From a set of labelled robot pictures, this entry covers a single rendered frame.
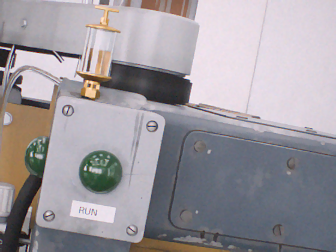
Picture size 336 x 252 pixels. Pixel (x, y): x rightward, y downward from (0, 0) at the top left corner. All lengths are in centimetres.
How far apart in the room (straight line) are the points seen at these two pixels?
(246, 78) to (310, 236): 533
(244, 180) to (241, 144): 3
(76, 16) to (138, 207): 28
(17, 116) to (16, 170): 7
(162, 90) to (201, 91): 516
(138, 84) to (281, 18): 536
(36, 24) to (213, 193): 31
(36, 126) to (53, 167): 43
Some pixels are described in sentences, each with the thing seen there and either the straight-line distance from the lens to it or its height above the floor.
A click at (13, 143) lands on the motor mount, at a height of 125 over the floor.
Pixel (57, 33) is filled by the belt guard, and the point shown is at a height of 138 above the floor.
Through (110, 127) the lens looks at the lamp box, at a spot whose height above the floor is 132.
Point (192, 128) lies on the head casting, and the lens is 56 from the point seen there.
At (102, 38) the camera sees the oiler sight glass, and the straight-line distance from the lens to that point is 57.
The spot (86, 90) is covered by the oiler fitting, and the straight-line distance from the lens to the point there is 57.
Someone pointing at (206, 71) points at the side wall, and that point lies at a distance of 583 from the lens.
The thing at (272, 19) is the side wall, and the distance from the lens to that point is 597.
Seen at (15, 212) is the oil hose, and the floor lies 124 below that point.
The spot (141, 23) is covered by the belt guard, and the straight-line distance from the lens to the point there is 67.
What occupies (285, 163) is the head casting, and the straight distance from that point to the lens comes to 57.
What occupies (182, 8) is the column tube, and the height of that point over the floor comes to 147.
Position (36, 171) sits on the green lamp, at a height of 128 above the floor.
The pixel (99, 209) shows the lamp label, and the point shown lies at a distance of 50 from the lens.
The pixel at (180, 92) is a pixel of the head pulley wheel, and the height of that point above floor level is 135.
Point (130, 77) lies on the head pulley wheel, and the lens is 66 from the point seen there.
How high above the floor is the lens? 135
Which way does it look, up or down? 3 degrees down
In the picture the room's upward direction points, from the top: 11 degrees clockwise
